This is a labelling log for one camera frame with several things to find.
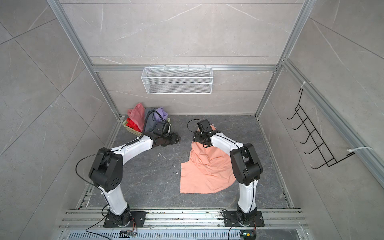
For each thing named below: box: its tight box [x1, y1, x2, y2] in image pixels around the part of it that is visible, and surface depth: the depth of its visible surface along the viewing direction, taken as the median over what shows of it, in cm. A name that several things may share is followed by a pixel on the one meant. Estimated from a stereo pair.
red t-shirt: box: [126, 117, 142, 133], surface depth 98 cm
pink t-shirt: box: [127, 103, 146, 133], surface depth 103 cm
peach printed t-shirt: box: [180, 141, 236, 194], surface depth 91 cm
